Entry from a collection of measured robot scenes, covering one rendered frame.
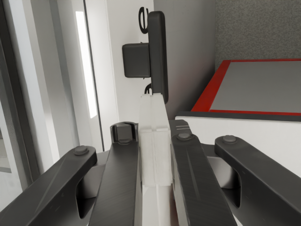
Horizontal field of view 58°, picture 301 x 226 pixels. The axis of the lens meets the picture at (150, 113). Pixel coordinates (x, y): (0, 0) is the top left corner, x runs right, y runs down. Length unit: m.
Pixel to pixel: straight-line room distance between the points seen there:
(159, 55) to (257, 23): 0.92
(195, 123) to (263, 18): 0.78
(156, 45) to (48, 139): 0.11
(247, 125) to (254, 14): 0.77
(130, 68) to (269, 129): 0.22
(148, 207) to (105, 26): 0.25
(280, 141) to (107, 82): 0.25
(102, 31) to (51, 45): 0.05
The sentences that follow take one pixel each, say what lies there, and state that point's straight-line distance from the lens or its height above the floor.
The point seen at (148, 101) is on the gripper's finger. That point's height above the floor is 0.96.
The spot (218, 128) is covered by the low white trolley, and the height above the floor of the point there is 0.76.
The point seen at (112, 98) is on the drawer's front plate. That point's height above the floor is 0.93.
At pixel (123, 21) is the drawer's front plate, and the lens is 0.24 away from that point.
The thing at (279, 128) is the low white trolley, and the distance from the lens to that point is 0.38.
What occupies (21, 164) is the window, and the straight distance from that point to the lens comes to 0.19.
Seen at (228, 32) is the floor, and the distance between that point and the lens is 1.12.
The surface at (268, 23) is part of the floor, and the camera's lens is 1.12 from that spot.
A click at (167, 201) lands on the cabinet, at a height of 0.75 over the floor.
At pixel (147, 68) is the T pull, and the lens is 0.22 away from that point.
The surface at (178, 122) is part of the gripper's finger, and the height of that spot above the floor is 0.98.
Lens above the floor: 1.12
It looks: 63 degrees down
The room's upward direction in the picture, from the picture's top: 134 degrees counter-clockwise
